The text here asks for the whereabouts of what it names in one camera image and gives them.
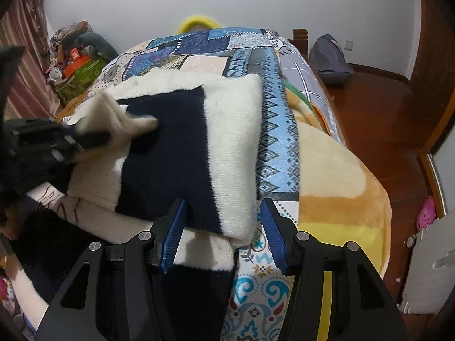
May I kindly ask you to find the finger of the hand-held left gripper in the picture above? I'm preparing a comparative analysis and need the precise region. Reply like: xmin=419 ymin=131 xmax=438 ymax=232
xmin=73 ymin=131 xmax=111 ymax=150

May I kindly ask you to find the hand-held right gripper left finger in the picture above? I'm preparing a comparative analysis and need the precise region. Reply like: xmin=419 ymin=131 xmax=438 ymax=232
xmin=35 ymin=198 xmax=188 ymax=341

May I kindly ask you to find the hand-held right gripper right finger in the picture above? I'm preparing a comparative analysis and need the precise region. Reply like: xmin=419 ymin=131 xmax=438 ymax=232
xmin=259 ymin=198 xmax=411 ymax=341

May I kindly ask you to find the white and navy fuzzy sweater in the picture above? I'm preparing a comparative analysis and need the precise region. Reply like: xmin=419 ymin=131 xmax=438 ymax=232
xmin=21 ymin=71 xmax=264 ymax=341

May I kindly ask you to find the pile of bedside clutter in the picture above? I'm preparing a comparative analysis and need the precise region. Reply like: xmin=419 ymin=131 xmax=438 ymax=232
xmin=45 ymin=20 xmax=119 ymax=107

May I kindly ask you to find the orange and yellow fleece blanket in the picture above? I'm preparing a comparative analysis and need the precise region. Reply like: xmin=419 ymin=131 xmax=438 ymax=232
xmin=284 ymin=85 xmax=392 ymax=341

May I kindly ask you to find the pink striped curtain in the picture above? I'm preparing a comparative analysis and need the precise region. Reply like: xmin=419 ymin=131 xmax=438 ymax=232
xmin=0 ymin=0 xmax=63 ymax=121

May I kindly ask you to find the blue patchwork bed sheet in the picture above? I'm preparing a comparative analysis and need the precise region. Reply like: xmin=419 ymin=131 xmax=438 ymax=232
xmin=85 ymin=26 xmax=335 ymax=341

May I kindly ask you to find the pink clog shoe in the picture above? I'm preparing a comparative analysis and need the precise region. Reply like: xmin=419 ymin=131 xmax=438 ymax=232
xmin=416 ymin=196 xmax=437 ymax=234

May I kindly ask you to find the grey grid-pattern quilt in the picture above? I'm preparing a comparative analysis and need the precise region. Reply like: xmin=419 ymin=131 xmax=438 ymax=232
xmin=274 ymin=36 xmax=347 ymax=146

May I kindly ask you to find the grey backpack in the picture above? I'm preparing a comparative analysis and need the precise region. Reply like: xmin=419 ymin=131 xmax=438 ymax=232
xmin=309 ymin=34 xmax=354 ymax=86

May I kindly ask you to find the wooden wardrobe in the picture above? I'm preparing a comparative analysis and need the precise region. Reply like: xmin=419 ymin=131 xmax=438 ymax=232
xmin=409 ymin=0 xmax=455 ymax=217

